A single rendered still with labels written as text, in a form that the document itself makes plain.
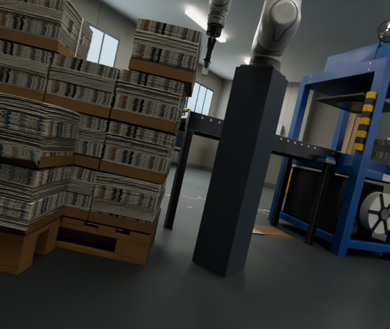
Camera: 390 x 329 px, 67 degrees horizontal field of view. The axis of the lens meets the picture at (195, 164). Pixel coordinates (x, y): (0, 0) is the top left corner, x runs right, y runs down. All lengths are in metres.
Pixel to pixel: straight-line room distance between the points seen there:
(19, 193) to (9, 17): 0.79
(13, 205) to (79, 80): 0.58
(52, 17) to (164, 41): 0.48
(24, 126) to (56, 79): 0.36
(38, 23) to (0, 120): 0.53
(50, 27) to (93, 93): 0.33
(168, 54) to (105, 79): 0.29
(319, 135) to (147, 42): 7.13
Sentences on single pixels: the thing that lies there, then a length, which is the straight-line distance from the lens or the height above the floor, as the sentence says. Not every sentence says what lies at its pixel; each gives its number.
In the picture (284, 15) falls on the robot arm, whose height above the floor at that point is 1.14.
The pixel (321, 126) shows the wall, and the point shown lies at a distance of 8.26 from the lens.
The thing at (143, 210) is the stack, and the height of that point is 0.24.
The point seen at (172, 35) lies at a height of 1.02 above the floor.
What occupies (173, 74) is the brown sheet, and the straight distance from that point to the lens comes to 1.35.
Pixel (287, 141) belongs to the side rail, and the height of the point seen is 0.77.
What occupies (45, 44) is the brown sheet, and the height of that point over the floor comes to 0.86.
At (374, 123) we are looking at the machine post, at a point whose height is 1.05.
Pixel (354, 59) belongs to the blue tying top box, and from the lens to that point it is 3.13.
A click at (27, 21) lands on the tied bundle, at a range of 1.57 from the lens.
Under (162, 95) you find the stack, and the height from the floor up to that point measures 0.75.
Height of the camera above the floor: 0.55
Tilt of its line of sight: 3 degrees down
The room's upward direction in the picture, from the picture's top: 13 degrees clockwise
